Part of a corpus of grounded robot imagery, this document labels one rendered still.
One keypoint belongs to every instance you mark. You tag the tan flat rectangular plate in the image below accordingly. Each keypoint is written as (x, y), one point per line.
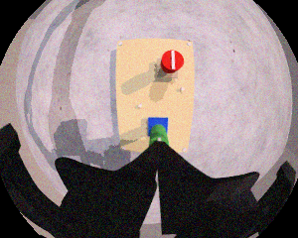
(155, 93)

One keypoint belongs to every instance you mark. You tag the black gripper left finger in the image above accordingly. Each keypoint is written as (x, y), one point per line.
(130, 188)

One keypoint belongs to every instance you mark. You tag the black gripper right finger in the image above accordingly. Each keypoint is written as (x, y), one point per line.
(185, 191)

